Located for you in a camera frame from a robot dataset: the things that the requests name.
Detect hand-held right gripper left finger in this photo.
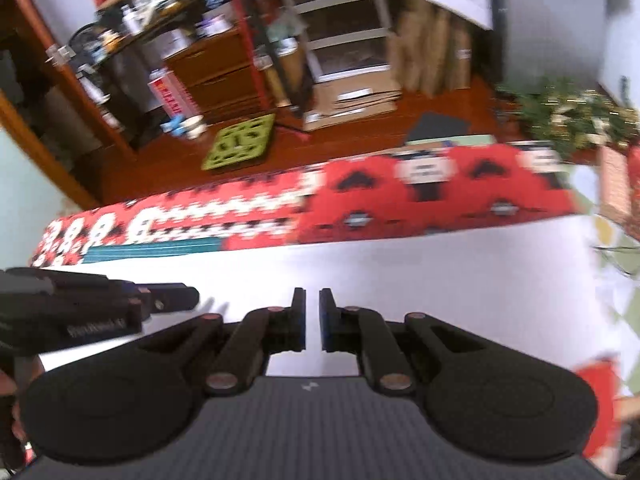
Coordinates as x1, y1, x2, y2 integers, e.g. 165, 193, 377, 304
137, 287, 307, 395

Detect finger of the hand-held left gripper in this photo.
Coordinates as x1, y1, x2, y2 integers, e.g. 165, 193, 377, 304
136, 283, 201, 315

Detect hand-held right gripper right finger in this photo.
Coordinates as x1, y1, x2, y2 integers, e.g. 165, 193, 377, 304
319, 287, 493, 395

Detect green cutting mat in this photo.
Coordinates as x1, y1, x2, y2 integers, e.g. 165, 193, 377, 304
82, 237, 224, 264

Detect red patterned blanket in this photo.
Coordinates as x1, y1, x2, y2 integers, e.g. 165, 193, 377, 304
30, 142, 582, 269

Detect white pet bowl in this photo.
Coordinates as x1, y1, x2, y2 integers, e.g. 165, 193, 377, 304
182, 115, 208, 139

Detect lime green perforated board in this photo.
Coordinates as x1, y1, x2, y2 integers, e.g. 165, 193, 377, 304
201, 113, 278, 174

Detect red sign box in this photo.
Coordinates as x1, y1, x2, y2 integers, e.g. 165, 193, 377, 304
148, 67, 202, 119

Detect black foam sheet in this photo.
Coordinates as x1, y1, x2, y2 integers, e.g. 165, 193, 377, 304
405, 112, 474, 146

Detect flat cardboard box pile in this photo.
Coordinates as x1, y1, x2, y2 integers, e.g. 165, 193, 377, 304
302, 67, 404, 132

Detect wooden drawer cabinet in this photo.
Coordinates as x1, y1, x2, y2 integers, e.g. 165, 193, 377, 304
165, 27, 274, 122

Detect black desk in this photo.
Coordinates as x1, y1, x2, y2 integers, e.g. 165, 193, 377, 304
227, 0, 509, 117

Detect white plastic drawer unit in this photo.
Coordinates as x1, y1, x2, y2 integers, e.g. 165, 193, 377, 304
277, 0, 394, 84

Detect upright folded cardboard boxes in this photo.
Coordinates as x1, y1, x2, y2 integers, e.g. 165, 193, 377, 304
387, 0, 477, 97

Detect green checkered rug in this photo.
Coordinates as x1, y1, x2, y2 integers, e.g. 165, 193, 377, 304
570, 160, 640, 342

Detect christmas wreath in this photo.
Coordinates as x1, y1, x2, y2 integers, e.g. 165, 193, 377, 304
497, 77, 640, 159

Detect white cardboard box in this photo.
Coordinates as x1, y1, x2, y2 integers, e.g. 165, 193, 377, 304
417, 0, 494, 32

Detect grey refrigerator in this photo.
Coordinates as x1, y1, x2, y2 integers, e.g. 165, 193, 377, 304
492, 0, 609, 87

